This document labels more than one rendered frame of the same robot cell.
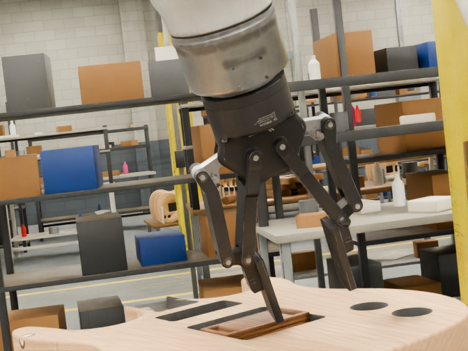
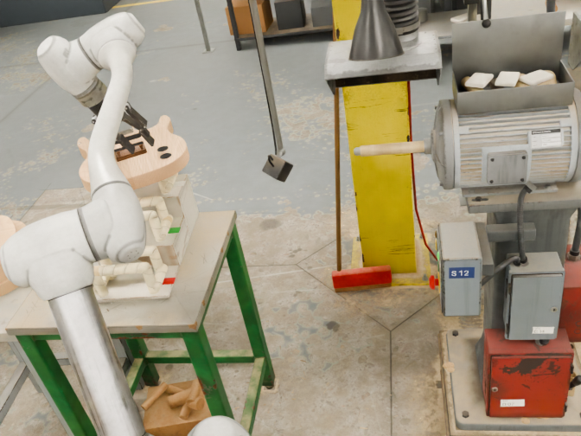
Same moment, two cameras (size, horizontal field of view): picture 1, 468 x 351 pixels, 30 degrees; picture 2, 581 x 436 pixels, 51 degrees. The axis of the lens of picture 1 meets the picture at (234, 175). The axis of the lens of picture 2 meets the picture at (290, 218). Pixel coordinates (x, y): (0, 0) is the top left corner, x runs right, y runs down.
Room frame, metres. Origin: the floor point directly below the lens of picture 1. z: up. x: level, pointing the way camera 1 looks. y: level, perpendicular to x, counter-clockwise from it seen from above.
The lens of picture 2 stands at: (-0.67, -1.13, 2.11)
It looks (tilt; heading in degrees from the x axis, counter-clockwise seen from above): 34 degrees down; 22
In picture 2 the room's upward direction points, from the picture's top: 11 degrees counter-clockwise
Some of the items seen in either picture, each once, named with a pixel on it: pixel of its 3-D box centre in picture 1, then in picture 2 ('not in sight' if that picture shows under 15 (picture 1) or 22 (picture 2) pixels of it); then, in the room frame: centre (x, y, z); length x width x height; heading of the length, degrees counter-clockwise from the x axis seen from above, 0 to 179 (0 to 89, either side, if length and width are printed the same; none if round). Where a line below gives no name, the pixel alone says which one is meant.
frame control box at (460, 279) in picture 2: not in sight; (483, 270); (0.65, -1.12, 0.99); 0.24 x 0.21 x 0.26; 98
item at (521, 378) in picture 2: not in sight; (526, 368); (0.75, -1.26, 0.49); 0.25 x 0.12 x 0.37; 98
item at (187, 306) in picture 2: not in sight; (161, 343); (0.65, 0.01, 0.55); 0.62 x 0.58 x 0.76; 98
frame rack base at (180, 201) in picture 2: not in sight; (152, 208); (0.85, 0.00, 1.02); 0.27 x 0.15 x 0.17; 102
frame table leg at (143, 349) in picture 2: not in sight; (124, 316); (0.86, 0.32, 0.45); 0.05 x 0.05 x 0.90; 8
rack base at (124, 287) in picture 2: not in sight; (133, 283); (0.55, -0.06, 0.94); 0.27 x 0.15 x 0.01; 102
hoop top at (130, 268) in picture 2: not in sight; (118, 269); (0.50, -0.07, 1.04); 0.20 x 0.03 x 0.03; 101
